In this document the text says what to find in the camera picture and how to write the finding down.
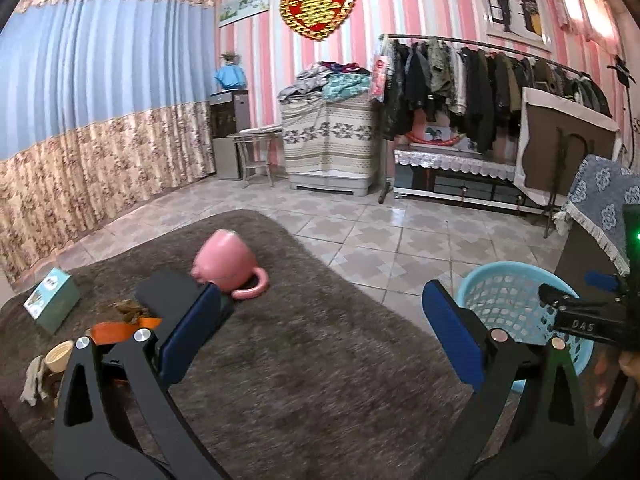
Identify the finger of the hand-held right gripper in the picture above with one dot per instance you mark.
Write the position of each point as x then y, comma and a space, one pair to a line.
555, 294
602, 281

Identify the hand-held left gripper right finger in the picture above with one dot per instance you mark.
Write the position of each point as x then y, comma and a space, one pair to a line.
452, 335

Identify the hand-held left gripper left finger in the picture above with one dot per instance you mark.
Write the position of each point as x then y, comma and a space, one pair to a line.
192, 332

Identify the light blue plastic basket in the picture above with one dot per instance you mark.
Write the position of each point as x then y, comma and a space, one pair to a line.
505, 295

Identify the brown paper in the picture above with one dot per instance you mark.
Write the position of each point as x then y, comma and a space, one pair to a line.
127, 312

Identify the person's right hand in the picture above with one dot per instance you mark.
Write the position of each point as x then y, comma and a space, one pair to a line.
631, 362

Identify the dark wooden cabinet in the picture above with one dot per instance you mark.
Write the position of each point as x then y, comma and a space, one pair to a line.
580, 255

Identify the black rectangular case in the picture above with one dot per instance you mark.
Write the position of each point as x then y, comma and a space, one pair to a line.
165, 290

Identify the pink mug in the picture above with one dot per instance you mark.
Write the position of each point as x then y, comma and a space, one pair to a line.
225, 260

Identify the blue floral fringed cloth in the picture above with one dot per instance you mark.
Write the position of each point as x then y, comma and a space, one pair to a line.
600, 195

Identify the brown shaggy rug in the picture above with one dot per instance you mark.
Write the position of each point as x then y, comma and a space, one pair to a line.
325, 360

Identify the beige paper cup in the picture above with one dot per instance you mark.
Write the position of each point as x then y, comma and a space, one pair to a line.
57, 357

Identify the low glass front cabinet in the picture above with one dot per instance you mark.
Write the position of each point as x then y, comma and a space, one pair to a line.
465, 190

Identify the brown panel with white trim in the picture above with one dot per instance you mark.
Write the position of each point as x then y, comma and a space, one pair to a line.
555, 150

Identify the teal cardboard box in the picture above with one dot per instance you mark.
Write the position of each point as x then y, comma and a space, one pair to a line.
55, 305

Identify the crumpled white tissue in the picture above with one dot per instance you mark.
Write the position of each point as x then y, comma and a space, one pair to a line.
35, 380

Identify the silver lace cloth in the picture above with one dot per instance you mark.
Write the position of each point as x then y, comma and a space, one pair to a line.
450, 160

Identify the small round side table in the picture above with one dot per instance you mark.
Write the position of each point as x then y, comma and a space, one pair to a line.
255, 132

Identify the grey water dispenser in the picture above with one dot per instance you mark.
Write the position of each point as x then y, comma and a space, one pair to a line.
227, 125

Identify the patterned cloth covered cabinet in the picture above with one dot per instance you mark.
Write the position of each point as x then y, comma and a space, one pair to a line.
327, 130

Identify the blue jar with dried plant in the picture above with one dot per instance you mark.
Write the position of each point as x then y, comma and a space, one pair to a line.
230, 77

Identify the blue and floral curtain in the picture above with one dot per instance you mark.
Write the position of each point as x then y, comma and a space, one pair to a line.
100, 85

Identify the pink hanging bag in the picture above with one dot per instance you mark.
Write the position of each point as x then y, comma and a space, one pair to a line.
380, 77

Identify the metal clothes rack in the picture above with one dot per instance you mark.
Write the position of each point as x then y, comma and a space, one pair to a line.
450, 39

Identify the pink sheer curtain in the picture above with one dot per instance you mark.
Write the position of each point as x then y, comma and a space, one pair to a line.
580, 5

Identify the pile of folded clothes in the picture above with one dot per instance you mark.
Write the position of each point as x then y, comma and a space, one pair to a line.
325, 82

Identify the black wall ornament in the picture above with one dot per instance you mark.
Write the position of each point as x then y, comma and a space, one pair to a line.
621, 67

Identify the framed wall poster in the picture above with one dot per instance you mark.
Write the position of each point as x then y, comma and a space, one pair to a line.
512, 2

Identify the landscape wall picture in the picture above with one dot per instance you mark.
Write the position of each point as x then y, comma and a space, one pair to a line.
243, 6

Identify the red gold heart wall decoration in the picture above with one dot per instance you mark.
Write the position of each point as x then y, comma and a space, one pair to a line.
317, 5

